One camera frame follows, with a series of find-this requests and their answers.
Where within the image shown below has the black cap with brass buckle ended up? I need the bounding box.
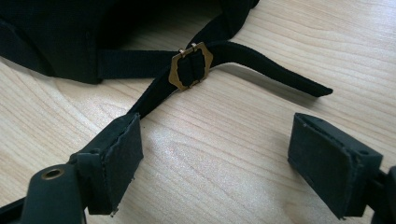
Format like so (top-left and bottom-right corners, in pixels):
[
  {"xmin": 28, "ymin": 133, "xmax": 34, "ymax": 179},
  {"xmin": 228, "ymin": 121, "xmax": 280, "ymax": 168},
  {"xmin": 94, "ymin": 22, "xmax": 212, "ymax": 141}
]
[{"xmin": 0, "ymin": 0, "xmax": 334, "ymax": 120}]

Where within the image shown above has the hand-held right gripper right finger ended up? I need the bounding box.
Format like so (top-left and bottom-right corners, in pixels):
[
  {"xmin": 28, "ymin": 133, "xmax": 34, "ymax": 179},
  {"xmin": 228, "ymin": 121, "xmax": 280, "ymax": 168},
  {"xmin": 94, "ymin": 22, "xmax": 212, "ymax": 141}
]
[{"xmin": 287, "ymin": 112, "xmax": 384, "ymax": 220}]

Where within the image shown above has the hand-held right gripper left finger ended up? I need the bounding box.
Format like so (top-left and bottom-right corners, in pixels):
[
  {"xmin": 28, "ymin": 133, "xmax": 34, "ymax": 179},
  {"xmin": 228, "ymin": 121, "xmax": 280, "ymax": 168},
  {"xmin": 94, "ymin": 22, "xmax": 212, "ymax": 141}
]
[{"xmin": 68, "ymin": 112, "xmax": 145, "ymax": 217}]

